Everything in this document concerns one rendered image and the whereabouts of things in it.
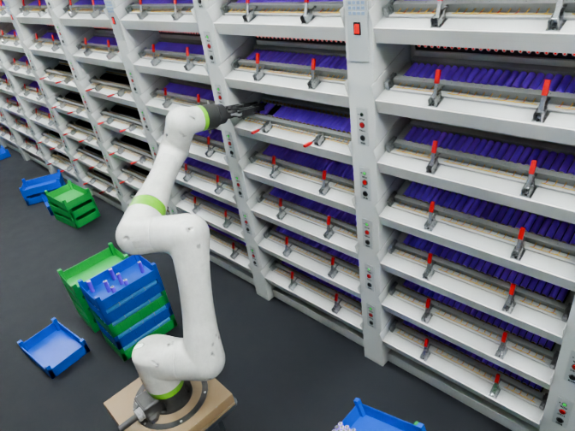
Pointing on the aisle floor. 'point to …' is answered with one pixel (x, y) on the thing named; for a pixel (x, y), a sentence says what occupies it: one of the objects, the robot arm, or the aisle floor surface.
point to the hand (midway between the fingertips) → (254, 107)
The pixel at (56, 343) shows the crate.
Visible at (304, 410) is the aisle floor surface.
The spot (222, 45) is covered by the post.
